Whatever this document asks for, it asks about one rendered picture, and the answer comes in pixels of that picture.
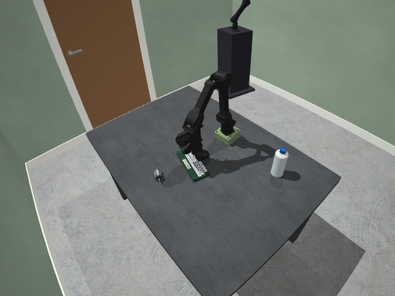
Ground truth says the white plastic bottle with blue cap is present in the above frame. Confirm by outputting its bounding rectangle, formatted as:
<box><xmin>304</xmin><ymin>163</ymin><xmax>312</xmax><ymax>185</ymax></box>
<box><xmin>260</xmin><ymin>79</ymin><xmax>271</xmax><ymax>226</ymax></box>
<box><xmin>271</xmin><ymin>147</ymin><xmax>289</xmax><ymax>178</ymax></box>

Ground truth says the green keyboard case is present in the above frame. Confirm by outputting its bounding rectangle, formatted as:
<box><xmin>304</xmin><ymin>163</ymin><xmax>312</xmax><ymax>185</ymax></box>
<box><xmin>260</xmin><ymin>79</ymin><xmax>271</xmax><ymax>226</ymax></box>
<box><xmin>177</xmin><ymin>150</ymin><xmax>210</xmax><ymax>181</ymax></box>

